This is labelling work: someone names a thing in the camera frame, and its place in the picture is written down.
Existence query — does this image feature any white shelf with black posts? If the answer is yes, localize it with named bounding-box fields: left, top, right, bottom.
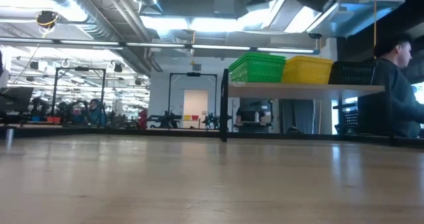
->
left=219, top=63, right=394, bottom=143

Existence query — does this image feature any black monitor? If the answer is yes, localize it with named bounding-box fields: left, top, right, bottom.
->
left=0, top=85, right=34, bottom=115

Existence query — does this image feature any yellow black cord reel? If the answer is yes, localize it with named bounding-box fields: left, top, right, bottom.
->
left=35, top=9, right=61, bottom=28

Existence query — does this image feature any black plastic basket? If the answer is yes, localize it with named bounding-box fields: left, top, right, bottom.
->
left=331, top=60, right=379, bottom=66
left=330, top=63, right=379, bottom=70
left=328, top=66, right=378, bottom=85

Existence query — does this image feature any silver ventilation duct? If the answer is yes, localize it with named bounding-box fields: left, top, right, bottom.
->
left=28, top=0, right=164, bottom=76

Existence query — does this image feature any white door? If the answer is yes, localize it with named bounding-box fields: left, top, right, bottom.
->
left=182, top=89, right=209, bottom=130

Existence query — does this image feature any long ceiling light bar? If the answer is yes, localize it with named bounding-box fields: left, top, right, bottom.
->
left=0, top=36, right=321, bottom=56

